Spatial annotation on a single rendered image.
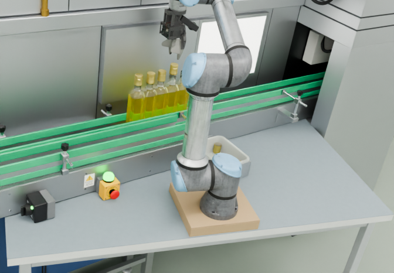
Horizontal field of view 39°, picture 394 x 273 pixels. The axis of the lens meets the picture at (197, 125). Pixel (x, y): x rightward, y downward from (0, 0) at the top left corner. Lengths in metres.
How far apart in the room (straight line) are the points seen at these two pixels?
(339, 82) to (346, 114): 0.25
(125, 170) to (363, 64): 1.36
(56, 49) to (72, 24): 0.12
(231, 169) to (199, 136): 0.19
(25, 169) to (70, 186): 0.21
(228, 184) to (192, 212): 0.19
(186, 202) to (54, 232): 0.51
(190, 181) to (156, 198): 0.30
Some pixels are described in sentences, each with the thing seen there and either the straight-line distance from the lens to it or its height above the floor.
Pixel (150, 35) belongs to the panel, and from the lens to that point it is 2.39.
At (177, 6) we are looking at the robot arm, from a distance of 2.23.
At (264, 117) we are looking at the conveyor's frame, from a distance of 2.83.
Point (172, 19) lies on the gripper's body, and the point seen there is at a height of 1.39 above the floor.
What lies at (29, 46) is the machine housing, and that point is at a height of 1.27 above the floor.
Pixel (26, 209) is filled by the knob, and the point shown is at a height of 0.81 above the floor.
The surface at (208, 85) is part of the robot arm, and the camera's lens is 1.84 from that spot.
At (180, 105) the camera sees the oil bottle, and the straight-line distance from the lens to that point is 2.46.
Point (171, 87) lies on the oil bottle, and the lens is 2.39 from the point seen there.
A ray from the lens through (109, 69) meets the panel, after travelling 2.36.
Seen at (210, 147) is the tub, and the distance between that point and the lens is 2.56.
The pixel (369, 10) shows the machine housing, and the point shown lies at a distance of 2.79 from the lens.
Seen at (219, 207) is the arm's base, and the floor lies 0.85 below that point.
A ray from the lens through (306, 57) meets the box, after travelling 3.16.
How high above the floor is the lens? 2.14
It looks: 30 degrees down
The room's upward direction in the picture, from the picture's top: 10 degrees clockwise
